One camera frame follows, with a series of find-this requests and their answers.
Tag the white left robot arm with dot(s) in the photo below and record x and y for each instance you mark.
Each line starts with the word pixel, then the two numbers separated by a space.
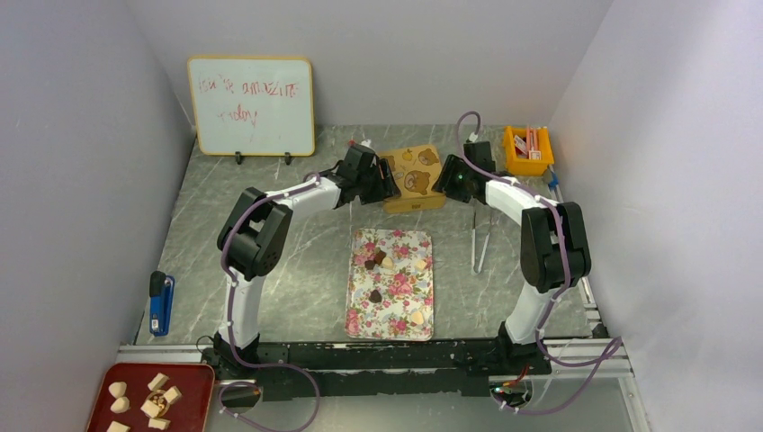
pixel 252 239

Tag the dark chocolate lower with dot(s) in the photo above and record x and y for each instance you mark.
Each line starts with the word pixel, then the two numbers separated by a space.
pixel 375 296

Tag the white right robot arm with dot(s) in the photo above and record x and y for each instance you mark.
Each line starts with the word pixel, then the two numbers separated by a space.
pixel 554 250

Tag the gold chocolate tin box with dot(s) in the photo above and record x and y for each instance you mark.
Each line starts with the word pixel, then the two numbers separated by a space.
pixel 414 204

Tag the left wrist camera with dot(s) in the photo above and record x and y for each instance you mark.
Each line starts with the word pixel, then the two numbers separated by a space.
pixel 364 143

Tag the silver tin lid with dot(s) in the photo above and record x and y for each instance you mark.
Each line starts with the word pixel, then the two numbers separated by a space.
pixel 415 170

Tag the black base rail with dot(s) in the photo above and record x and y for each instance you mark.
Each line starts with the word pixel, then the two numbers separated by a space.
pixel 470 367

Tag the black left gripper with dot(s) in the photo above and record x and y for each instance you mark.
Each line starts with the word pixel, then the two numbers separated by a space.
pixel 386 188

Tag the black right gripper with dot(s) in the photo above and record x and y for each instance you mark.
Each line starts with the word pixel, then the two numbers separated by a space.
pixel 442 181

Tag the red tray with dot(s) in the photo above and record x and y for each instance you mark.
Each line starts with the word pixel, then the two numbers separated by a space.
pixel 153 397

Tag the floral rectangular tray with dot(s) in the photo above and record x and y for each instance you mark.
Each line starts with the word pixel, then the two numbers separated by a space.
pixel 404 289

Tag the whiteboard with red writing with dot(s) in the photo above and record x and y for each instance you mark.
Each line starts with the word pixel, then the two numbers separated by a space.
pixel 253 106

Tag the orange parts bin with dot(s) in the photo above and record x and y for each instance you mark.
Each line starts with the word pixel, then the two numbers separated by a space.
pixel 528 150

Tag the blue black stapler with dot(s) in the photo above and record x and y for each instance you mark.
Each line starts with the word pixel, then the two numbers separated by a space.
pixel 160 302

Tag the dark rectangular chocolate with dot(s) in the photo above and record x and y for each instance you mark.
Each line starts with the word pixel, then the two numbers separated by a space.
pixel 379 257

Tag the white heart chocolate bottom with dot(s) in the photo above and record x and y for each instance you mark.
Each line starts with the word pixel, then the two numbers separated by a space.
pixel 416 318

